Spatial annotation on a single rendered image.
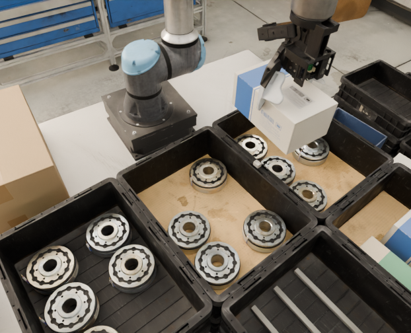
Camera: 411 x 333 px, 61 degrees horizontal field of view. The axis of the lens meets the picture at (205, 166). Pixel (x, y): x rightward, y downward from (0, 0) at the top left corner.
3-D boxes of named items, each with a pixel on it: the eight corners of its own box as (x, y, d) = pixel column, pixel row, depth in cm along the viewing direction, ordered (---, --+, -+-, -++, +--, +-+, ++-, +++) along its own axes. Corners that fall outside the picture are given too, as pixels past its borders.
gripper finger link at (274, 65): (260, 86, 68) (287, 46, 64) (255, 82, 69) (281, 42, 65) (273, 91, 72) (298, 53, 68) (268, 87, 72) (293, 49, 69)
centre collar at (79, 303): (54, 302, 71) (53, 301, 71) (77, 290, 73) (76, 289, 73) (61, 324, 69) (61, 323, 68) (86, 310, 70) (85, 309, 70)
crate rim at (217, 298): (114, 180, 86) (113, 174, 84) (209, 129, 99) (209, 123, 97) (216, 310, 66) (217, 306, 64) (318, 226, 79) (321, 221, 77)
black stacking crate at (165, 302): (9, 267, 81) (-14, 244, 73) (121, 203, 93) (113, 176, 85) (84, 434, 61) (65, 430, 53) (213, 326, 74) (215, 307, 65)
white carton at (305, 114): (231, 104, 85) (234, 72, 78) (269, 88, 89) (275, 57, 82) (285, 155, 74) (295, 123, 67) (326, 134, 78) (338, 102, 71)
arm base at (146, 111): (119, 99, 122) (115, 75, 114) (160, 90, 126) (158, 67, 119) (130, 127, 114) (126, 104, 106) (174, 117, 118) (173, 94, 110)
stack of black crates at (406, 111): (316, 141, 204) (339, 76, 169) (351, 122, 214) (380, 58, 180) (370, 187, 182) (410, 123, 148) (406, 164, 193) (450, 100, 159)
